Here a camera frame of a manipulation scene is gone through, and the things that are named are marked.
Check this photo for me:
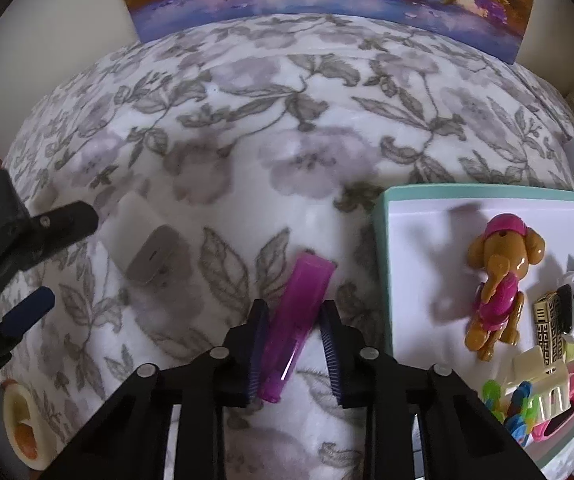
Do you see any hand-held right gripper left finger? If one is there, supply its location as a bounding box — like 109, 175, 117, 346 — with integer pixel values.
42, 299, 270, 480

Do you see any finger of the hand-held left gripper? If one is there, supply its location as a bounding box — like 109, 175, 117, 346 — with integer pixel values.
0, 167, 100, 291
0, 286, 57, 391

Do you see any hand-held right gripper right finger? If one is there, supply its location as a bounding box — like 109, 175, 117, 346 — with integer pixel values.
318, 300, 542, 480

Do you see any purple clip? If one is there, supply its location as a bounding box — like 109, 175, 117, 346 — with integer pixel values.
258, 253, 335, 403

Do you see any white charger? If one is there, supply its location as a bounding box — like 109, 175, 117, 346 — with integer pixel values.
102, 192, 190, 287

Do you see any teal box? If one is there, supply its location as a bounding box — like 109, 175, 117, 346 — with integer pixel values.
371, 183, 574, 480

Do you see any pink brown toy dog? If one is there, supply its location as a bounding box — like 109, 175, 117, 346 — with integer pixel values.
464, 213, 548, 362

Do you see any colourful plastic block toy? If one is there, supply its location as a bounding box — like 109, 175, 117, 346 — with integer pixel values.
482, 379, 542, 443

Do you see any cream hair claw clip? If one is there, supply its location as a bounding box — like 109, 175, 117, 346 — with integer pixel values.
502, 345, 571, 418

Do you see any gold black patterned lighter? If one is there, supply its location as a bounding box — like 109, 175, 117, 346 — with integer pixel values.
533, 291, 574, 366

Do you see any orange glue tube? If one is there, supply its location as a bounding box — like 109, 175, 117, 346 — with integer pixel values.
3, 384, 50, 471

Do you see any grey floral blanket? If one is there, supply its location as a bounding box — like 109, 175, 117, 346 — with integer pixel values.
0, 14, 574, 480

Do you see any floral painting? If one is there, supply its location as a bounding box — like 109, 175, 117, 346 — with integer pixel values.
111, 0, 540, 65

